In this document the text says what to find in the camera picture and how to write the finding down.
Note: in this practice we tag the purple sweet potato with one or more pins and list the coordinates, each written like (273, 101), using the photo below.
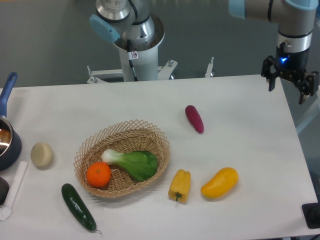
(194, 118)

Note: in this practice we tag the yellow bell pepper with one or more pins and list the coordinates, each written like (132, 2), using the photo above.
(180, 186)

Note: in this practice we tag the orange tangerine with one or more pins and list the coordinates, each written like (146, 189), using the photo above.
(98, 174)

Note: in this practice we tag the green bok choy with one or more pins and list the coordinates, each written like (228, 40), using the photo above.
(140, 165)

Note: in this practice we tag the woven wicker basket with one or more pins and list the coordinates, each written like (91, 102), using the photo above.
(124, 137)

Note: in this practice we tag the black device right edge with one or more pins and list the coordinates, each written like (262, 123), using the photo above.
(311, 212)

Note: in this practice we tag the white metal mounting frame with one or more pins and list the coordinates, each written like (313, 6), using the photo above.
(165, 72)

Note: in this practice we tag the yellow mango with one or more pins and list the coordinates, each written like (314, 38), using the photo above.
(221, 183)

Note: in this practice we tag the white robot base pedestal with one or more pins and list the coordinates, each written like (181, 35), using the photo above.
(135, 32)

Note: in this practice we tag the white leek stalk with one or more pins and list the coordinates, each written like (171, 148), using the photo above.
(6, 209)

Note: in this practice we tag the dark round object left edge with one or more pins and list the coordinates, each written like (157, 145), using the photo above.
(4, 189)

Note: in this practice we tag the dark green cucumber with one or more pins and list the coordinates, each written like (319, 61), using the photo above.
(78, 208)

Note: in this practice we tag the blue handled saucepan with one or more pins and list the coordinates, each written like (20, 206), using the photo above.
(10, 141)

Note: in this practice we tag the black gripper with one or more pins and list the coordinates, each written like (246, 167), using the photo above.
(291, 66)

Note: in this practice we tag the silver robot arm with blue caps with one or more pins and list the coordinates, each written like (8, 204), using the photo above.
(295, 20)

